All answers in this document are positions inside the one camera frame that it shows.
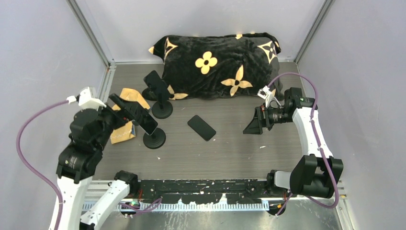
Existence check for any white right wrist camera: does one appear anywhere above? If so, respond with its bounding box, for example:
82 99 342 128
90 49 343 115
257 86 278 108

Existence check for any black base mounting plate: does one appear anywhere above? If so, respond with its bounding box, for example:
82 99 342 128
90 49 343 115
126 179 288 205

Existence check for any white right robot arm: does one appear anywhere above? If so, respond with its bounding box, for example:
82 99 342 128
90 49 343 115
243 86 344 198

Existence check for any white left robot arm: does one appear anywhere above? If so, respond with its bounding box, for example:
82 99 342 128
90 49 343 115
51 102 147 230

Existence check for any small black smartphone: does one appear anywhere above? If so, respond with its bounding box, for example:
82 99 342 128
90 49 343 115
187 115 216 141

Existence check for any black flower-pattern pillow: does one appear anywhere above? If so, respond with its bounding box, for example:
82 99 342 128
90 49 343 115
149 33 284 101

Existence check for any white-edged smartphone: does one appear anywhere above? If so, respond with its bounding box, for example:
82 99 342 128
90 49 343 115
109 93 158 136

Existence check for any yellow cloth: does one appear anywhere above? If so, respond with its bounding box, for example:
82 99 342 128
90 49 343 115
110 88 150 144

